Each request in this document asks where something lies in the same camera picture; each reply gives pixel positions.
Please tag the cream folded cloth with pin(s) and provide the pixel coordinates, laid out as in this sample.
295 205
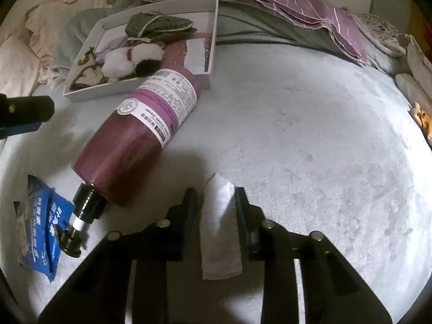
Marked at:
415 84

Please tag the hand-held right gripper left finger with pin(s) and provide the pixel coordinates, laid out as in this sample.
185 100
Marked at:
192 216

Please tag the orange toy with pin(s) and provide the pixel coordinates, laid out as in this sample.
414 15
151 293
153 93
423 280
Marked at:
423 118

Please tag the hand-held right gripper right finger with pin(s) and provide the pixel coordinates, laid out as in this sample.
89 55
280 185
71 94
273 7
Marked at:
241 216

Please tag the white printed cloth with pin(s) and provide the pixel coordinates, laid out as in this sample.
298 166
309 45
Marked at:
381 33

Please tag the plaid fabric pouch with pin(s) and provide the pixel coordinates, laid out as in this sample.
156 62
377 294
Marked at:
162 23

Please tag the white cardboard tray box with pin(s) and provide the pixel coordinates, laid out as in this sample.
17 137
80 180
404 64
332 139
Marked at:
94 89

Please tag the white and black plush toy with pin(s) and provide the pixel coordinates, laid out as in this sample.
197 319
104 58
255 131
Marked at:
118 64

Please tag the purple glitter pad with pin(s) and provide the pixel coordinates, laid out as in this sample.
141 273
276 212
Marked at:
173 57

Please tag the purple striped blanket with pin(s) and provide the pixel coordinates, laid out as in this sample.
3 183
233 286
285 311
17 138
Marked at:
303 10

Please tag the blue printed packet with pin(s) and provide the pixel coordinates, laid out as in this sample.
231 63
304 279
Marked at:
47 236

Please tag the pale pink pillow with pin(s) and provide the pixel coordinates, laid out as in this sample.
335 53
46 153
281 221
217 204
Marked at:
17 64

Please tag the floral ruffled cloth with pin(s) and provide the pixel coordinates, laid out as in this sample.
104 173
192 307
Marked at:
50 17

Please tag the light blue bed sheet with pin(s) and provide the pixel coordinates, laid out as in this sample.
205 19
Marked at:
303 141

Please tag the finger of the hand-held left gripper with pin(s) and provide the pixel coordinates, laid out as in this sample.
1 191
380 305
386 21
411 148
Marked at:
27 111

